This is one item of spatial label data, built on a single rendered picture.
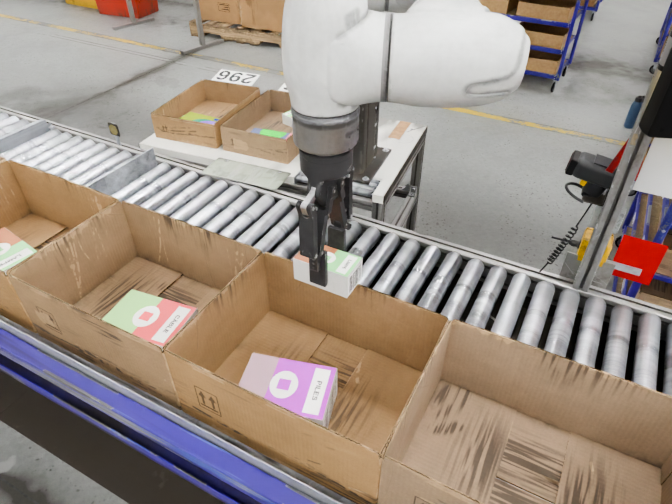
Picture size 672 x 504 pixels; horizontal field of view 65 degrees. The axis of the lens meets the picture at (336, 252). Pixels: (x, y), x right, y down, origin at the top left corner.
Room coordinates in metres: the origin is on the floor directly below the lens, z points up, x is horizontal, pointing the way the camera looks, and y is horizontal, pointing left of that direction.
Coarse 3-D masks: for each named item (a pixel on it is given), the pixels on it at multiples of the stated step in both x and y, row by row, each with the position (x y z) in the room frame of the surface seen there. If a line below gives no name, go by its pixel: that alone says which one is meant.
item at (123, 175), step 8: (144, 152) 1.67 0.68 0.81; (152, 152) 1.69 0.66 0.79; (136, 160) 1.63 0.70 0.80; (144, 160) 1.66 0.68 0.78; (152, 160) 1.69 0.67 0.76; (120, 168) 1.56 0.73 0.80; (128, 168) 1.59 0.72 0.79; (136, 168) 1.62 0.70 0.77; (144, 168) 1.65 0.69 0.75; (152, 168) 1.68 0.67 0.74; (104, 176) 1.50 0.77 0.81; (112, 176) 1.53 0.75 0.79; (120, 176) 1.56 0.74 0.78; (128, 176) 1.58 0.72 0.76; (136, 176) 1.61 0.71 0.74; (96, 184) 1.47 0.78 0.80; (104, 184) 1.49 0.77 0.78; (112, 184) 1.52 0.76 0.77; (120, 184) 1.55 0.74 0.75; (104, 192) 1.49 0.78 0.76; (112, 192) 1.51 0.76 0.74
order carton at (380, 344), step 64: (192, 320) 0.62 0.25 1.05; (256, 320) 0.76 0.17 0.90; (320, 320) 0.75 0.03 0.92; (384, 320) 0.68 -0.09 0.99; (448, 320) 0.62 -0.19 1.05; (192, 384) 0.53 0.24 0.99; (384, 384) 0.61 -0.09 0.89; (256, 448) 0.48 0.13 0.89; (320, 448) 0.42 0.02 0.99; (384, 448) 0.38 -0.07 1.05
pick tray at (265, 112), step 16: (272, 96) 2.13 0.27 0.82; (288, 96) 2.10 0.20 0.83; (240, 112) 1.93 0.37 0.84; (256, 112) 2.03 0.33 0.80; (272, 112) 2.11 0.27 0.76; (224, 128) 1.78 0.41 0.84; (240, 128) 1.91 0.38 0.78; (272, 128) 1.96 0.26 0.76; (288, 128) 1.96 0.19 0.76; (224, 144) 1.79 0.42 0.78; (240, 144) 1.76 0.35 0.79; (256, 144) 1.73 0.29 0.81; (272, 144) 1.71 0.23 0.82; (288, 144) 1.69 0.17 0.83; (272, 160) 1.71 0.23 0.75; (288, 160) 1.69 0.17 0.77
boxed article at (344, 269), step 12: (336, 252) 0.67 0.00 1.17; (300, 264) 0.64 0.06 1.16; (336, 264) 0.64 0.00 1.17; (348, 264) 0.64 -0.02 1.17; (360, 264) 0.64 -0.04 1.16; (300, 276) 0.65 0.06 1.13; (336, 276) 0.61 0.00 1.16; (348, 276) 0.61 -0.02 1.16; (360, 276) 0.65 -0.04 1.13; (324, 288) 0.62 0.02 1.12; (336, 288) 0.61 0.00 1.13; (348, 288) 0.61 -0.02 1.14
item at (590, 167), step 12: (576, 156) 1.13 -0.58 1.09; (588, 156) 1.12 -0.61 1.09; (600, 156) 1.13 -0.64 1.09; (576, 168) 1.11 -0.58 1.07; (588, 168) 1.09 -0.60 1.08; (600, 168) 1.08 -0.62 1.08; (588, 180) 1.09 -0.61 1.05; (600, 180) 1.08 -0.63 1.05; (612, 180) 1.06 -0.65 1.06; (588, 192) 1.10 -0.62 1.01; (600, 192) 1.08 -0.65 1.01
